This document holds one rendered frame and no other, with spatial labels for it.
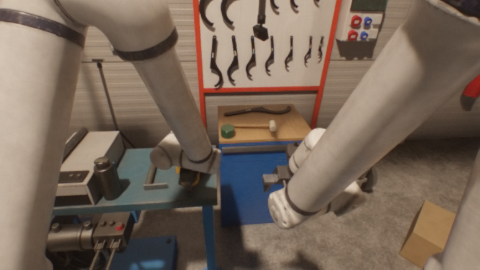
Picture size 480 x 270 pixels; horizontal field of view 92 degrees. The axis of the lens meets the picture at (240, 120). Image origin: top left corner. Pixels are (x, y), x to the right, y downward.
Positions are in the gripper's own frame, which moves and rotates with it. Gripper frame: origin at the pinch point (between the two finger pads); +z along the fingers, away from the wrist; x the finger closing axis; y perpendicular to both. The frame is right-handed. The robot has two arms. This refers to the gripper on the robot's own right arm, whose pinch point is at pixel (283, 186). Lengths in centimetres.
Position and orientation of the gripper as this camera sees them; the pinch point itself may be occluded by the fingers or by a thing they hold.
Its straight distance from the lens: 94.0
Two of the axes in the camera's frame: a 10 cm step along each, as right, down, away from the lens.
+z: -1.9, 6.0, 7.8
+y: 0.9, 8.0, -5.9
